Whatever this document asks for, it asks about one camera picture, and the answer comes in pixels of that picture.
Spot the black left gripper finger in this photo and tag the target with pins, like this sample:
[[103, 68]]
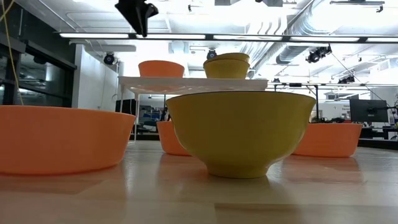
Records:
[[130, 12], [144, 15]]

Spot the orange plastic bowl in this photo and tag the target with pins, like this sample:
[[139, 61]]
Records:
[[161, 69], [329, 140], [169, 140], [62, 140]]

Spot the yellow floral patterned bowl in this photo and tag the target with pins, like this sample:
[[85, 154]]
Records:
[[227, 70], [230, 56], [239, 130]]

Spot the black ceiling spotlight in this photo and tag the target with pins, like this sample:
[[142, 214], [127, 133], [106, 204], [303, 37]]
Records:
[[346, 80], [317, 55], [109, 59], [211, 54]]

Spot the long ceiling light strip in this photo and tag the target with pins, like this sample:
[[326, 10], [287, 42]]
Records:
[[248, 38]]

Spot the black computer monitor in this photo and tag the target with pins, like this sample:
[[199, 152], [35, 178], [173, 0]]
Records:
[[368, 110]]

